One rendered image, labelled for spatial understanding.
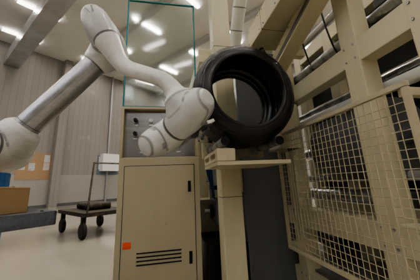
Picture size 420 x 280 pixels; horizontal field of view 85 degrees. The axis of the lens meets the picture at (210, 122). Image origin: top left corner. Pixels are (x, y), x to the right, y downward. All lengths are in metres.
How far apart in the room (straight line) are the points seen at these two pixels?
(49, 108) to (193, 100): 0.68
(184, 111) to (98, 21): 0.54
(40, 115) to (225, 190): 1.01
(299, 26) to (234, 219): 1.18
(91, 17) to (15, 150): 0.59
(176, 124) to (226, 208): 0.87
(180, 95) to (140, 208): 1.10
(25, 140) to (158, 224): 0.93
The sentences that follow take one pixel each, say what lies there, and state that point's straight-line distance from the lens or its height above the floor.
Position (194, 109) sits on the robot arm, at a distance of 0.67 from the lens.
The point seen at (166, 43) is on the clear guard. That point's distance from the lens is 2.02.
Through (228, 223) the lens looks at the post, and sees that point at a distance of 1.48.
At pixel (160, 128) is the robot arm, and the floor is 0.89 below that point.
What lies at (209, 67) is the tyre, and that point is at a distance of 1.20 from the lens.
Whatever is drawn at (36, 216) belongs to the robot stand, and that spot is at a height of 0.64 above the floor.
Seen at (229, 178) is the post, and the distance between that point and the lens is 1.46.
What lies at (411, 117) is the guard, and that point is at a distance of 0.94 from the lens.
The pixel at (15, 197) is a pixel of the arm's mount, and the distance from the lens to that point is 0.90.
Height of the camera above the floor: 0.71
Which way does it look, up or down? 15 degrees up
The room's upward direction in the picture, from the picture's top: 3 degrees counter-clockwise
